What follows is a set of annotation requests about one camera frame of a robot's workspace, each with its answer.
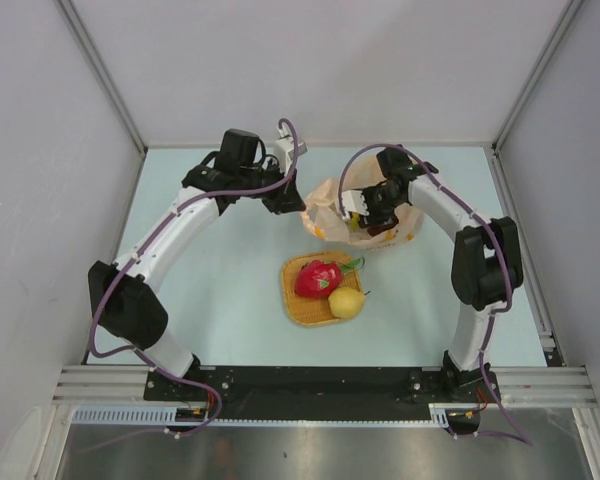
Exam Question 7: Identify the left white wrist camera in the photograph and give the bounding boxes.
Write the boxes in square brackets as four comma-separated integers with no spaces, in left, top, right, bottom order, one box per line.
[272,126,294,175]

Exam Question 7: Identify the white slotted cable duct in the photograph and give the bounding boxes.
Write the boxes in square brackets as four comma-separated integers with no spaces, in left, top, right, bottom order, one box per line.
[73,405,449,428]

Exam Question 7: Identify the left aluminium corner post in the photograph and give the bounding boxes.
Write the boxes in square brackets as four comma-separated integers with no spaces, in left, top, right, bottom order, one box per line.
[54,0,148,158]

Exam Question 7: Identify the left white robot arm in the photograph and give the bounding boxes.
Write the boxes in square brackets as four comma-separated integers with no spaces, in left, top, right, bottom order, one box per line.
[88,119,306,400]

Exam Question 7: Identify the aluminium corner post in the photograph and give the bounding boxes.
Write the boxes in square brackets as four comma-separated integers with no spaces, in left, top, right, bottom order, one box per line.
[491,0,586,154]
[54,0,148,158]

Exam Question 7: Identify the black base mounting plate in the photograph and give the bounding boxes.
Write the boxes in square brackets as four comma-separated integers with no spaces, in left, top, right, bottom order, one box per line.
[143,366,500,423]

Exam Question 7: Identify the aluminium frame rail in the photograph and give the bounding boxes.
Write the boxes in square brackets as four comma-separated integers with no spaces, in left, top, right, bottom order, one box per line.
[52,365,597,408]

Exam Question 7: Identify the dark red fake grapes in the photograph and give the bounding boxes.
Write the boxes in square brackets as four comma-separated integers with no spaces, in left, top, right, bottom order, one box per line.
[367,225,393,237]

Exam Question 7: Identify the yellow fake lemon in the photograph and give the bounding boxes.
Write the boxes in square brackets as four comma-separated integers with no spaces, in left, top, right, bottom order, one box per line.
[328,287,367,320]

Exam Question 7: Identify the woven bamboo tray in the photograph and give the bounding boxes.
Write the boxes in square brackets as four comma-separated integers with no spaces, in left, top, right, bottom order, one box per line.
[281,251,366,327]

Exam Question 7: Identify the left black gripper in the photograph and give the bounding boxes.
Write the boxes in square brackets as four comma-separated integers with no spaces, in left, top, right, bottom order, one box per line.
[238,158,305,216]

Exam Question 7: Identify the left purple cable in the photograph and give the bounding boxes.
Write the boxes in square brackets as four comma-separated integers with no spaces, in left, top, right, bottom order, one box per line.
[88,118,301,359]

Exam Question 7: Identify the right aluminium corner post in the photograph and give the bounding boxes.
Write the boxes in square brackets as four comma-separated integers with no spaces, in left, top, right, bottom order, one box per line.
[491,0,586,154]

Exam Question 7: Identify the yellow fake banana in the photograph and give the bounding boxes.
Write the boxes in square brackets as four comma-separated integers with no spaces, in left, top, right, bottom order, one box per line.
[348,212,360,231]

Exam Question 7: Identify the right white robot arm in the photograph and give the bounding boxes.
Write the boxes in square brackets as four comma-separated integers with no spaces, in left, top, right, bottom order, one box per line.
[341,144,524,401]

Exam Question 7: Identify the translucent orange plastic bag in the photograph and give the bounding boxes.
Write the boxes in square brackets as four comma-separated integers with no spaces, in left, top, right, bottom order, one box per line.
[301,149,424,250]

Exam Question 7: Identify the red fake fruit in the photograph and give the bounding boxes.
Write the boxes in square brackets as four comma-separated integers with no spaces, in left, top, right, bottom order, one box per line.
[294,257,365,299]

